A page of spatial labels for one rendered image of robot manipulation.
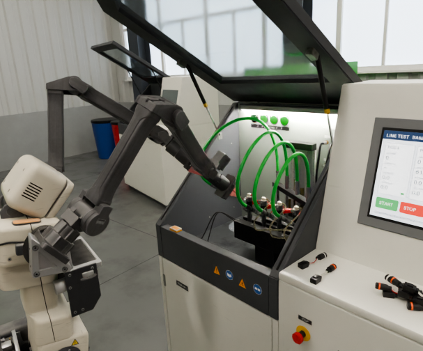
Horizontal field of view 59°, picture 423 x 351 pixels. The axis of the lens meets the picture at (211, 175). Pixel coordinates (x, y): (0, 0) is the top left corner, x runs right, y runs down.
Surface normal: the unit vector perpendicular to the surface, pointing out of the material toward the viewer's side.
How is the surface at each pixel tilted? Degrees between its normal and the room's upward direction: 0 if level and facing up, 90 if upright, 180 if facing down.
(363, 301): 0
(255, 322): 90
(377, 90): 76
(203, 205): 90
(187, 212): 90
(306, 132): 90
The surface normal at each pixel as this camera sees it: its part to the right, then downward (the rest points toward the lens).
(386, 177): -0.72, -0.01
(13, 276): 0.56, 0.20
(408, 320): -0.05, -0.96
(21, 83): 0.75, 0.15
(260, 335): -0.73, 0.22
